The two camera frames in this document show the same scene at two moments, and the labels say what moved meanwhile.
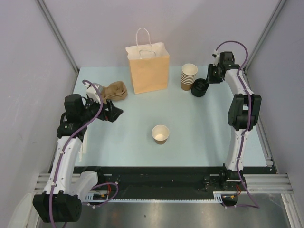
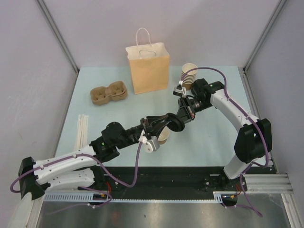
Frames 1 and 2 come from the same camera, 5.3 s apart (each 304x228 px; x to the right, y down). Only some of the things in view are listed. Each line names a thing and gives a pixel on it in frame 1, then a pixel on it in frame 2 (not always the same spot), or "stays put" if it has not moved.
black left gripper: (113, 112) → (156, 126)
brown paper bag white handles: (149, 63) stays put
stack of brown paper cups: (189, 71) stays put
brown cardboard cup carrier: (116, 91) stays put
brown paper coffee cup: (160, 133) stays put
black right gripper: (211, 79) → (185, 109)
